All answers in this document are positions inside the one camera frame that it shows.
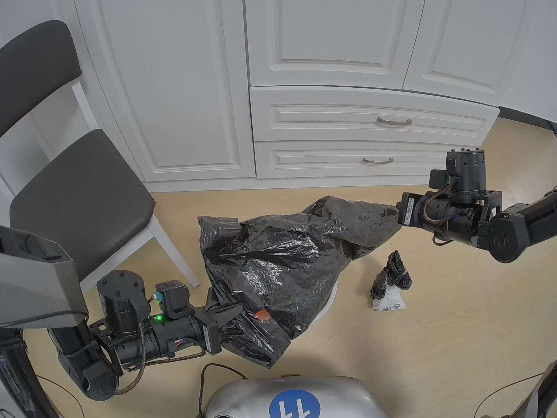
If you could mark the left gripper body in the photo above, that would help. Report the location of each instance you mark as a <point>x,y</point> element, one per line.
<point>178,333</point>

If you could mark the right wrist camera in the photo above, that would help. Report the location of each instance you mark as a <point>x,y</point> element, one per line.
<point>437,179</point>

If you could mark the white chair grey cushions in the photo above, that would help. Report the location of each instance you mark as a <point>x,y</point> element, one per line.
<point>82,198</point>

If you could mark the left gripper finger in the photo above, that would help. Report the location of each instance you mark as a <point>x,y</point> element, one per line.
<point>226,314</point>

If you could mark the white trash bin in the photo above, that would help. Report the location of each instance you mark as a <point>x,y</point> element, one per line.
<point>331,296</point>

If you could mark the crumpled black plastic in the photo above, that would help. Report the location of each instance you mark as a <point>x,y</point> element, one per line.
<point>398,272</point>

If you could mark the white wardrobe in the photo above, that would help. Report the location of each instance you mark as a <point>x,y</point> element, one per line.
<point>174,81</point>

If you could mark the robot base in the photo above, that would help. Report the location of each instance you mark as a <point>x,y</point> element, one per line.
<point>261,399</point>

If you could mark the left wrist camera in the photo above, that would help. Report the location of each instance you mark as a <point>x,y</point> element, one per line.
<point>174,294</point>

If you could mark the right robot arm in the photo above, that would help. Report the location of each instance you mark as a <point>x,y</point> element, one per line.
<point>509,233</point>

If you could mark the black plastic bag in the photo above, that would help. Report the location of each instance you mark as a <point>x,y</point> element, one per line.
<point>283,259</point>

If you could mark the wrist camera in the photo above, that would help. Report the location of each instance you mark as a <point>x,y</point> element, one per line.
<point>174,294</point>
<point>437,179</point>

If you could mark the white printed paper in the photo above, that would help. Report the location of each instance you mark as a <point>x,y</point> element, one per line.
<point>394,301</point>

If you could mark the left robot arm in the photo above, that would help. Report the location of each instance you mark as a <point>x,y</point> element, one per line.
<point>39,277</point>

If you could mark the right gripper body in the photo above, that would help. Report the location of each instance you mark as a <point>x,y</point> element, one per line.
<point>448,220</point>

